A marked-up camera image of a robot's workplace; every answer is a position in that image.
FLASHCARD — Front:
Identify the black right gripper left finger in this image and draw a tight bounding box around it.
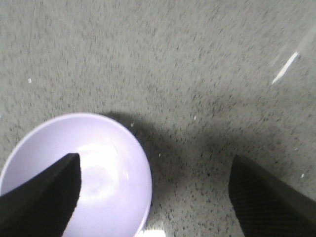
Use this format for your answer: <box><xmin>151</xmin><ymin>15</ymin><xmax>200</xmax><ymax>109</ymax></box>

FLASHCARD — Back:
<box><xmin>0</xmin><ymin>153</ymin><xmax>81</xmax><ymax>237</ymax></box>

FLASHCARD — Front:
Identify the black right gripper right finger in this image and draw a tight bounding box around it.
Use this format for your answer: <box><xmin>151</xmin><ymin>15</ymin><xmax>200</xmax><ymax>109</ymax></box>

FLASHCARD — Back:
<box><xmin>228</xmin><ymin>156</ymin><xmax>316</xmax><ymax>237</ymax></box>

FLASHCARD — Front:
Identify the purple plastic bowl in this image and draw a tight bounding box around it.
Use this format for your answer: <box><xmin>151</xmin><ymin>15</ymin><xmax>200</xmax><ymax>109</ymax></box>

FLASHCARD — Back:
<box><xmin>0</xmin><ymin>113</ymin><xmax>152</xmax><ymax>237</ymax></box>

